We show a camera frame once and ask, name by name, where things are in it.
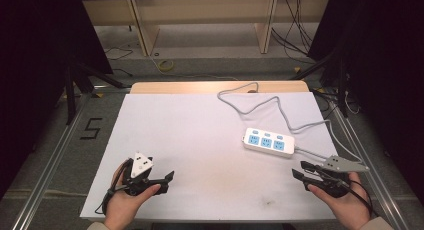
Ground bundle of black floor cables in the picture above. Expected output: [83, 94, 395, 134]
[270, 0, 318, 63]

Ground yellow tape roll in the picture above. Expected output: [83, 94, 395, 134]
[157, 58, 175, 72]

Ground person's right hand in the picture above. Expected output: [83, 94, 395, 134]
[306, 171, 372, 230]

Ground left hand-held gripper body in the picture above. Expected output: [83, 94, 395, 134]
[121, 152, 168, 197]

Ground white power strip blue sockets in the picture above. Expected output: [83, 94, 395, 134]
[242, 127, 297, 159]

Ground black metal stand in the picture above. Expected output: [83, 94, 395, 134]
[63, 54, 132, 126]
[291, 46, 353, 118]

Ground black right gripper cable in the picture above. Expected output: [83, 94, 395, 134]
[344, 178, 380, 218]

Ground thin black floor cable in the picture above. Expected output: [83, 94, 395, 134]
[104, 46, 134, 78]

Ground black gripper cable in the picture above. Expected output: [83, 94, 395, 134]
[94, 158, 134, 216]
[344, 178, 380, 218]

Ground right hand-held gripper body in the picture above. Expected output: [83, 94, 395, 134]
[311, 155, 371, 199]

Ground light wooden shelf unit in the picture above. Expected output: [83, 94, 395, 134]
[82, 0, 332, 57]

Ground white table cover sheet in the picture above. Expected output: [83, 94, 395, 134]
[79, 91, 338, 222]

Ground aluminium floor rail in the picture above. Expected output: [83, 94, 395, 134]
[328, 95, 412, 230]
[11, 92, 93, 230]

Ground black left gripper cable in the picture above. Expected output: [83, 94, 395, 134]
[94, 158, 134, 216]

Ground person's left hand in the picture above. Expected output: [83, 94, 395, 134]
[104, 162, 162, 230]

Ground black curtain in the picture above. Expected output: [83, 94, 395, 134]
[0, 0, 114, 201]
[306, 0, 424, 206]

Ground grey power strip cable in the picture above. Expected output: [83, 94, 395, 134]
[216, 81, 365, 165]

